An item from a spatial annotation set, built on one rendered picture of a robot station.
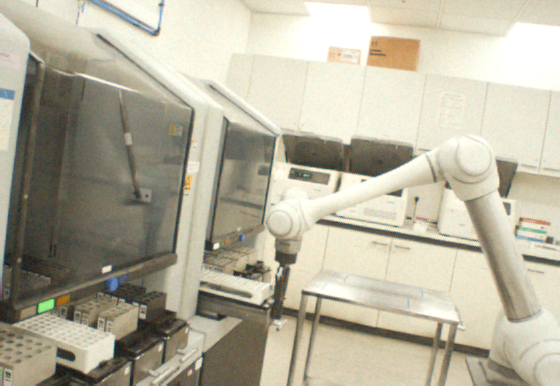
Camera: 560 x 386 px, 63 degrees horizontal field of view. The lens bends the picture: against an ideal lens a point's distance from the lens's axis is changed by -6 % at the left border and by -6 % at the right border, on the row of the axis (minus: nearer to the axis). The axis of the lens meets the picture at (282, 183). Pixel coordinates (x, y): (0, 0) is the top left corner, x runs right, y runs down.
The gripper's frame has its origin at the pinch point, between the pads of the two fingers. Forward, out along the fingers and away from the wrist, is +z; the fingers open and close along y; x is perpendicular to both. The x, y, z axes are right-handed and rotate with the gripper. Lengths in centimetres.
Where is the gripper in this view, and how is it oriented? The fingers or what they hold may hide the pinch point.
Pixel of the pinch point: (277, 308)
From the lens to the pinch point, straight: 166.3
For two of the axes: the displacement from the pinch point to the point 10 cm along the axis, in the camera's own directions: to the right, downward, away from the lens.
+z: -1.5, 9.9, 0.5
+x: 9.6, 1.6, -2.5
